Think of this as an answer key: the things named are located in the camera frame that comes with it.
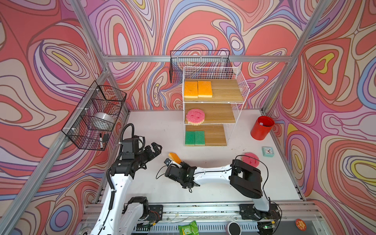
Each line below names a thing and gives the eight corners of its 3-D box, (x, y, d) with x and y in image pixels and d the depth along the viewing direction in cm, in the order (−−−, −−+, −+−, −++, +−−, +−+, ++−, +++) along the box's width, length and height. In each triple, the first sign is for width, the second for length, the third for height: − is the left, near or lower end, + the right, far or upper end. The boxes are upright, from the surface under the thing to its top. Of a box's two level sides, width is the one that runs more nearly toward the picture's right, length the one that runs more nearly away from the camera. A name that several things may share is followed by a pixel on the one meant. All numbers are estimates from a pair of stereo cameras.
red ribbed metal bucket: (252, 140, 104) (259, 128, 93) (248, 128, 111) (254, 115, 100) (268, 140, 104) (277, 128, 93) (263, 128, 111) (271, 115, 100)
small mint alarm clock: (262, 156, 96) (264, 154, 94) (261, 147, 100) (262, 145, 98) (273, 157, 95) (275, 155, 93) (271, 149, 99) (273, 147, 97)
